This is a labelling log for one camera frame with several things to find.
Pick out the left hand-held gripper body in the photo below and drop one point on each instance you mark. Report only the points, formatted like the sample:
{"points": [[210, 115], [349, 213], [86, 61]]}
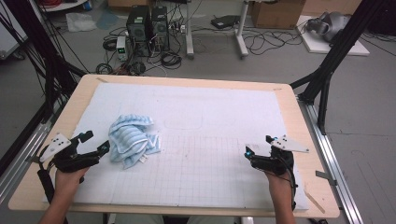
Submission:
{"points": [[70, 161]]}

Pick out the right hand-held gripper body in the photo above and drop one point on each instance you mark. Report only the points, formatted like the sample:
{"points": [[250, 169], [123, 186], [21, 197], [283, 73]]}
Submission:
{"points": [[271, 163]]}

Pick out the blue striped towel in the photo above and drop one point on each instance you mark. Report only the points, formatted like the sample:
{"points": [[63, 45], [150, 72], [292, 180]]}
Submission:
{"points": [[132, 141]]}

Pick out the person's left hand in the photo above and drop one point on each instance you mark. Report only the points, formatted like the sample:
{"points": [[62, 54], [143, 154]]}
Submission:
{"points": [[69, 182]]}

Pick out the person's right hand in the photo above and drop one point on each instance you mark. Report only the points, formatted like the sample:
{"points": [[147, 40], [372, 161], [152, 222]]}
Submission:
{"points": [[278, 183]]}

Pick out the thin wooden stick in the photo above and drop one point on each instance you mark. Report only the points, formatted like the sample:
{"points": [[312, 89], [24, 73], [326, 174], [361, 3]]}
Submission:
{"points": [[314, 200]]}

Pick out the white foam mat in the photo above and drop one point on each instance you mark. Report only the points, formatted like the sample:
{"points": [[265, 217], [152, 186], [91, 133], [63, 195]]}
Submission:
{"points": [[199, 109]]}

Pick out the white power supply unit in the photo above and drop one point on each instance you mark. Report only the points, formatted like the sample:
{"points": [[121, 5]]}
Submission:
{"points": [[121, 48]]}

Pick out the white floor board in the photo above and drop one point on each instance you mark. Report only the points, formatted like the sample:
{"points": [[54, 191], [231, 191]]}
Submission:
{"points": [[320, 46]]}

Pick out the white desk leg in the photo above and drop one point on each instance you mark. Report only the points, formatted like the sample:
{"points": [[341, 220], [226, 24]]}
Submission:
{"points": [[189, 31], [241, 34]]}

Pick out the clear plastic bag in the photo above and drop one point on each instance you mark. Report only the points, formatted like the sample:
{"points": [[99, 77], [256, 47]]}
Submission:
{"points": [[81, 22]]}

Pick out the large black computer tower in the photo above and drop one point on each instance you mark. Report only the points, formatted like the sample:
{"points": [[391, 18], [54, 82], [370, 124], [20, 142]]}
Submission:
{"points": [[138, 29]]}

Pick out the brown cardboard box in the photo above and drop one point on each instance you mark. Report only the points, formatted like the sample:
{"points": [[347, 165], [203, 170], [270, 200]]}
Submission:
{"points": [[277, 14]]}

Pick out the flat black device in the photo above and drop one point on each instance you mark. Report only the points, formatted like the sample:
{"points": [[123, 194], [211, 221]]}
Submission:
{"points": [[224, 21]]}

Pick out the grey headset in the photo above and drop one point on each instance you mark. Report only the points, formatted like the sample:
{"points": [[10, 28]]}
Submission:
{"points": [[331, 25]]}

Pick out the slim black computer tower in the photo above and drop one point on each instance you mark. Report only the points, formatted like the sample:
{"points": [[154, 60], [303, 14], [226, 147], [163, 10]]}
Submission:
{"points": [[160, 26]]}

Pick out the black bracket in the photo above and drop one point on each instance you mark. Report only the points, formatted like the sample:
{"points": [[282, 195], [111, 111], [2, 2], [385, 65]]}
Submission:
{"points": [[32, 159], [325, 177]]}

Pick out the aluminium rail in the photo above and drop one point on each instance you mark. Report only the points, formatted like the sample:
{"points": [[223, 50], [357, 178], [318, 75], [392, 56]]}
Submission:
{"points": [[334, 168], [21, 161]]}

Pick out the black metal frame stand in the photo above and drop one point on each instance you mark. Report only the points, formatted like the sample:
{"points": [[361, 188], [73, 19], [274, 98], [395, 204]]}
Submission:
{"points": [[46, 62], [337, 46]]}

